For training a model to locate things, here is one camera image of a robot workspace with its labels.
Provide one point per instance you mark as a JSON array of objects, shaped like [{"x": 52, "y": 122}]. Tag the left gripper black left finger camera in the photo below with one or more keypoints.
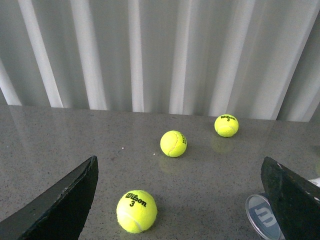
[{"x": 60, "y": 212}]

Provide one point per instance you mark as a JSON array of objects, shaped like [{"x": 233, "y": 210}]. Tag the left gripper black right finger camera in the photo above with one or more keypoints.
[{"x": 294, "y": 200}]

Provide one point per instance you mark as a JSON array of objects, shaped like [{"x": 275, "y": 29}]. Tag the white blue tennis ball can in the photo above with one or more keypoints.
[{"x": 261, "y": 216}]

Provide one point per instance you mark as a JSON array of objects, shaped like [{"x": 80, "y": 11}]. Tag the near yellow Wilson tennis ball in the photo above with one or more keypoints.
[{"x": 136, "y": 211}]

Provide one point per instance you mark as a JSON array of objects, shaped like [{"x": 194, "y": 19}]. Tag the yellow wilson tennis ball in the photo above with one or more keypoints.
[
  {"x": 226, "y": 125},
  {"x": 136, "y": 211}
]

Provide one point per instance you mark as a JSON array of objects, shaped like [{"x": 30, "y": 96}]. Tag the far yellow Wilson tennis ball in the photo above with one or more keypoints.
[{"x": 226, "y": 125}]

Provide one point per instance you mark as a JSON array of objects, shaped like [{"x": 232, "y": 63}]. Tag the middle yellow tennis ball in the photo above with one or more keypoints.
[{"x": 173, "y": 143}]

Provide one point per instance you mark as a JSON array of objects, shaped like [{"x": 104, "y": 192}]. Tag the white pleated curtain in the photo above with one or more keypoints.
[{"x": 257, "y": 59}]

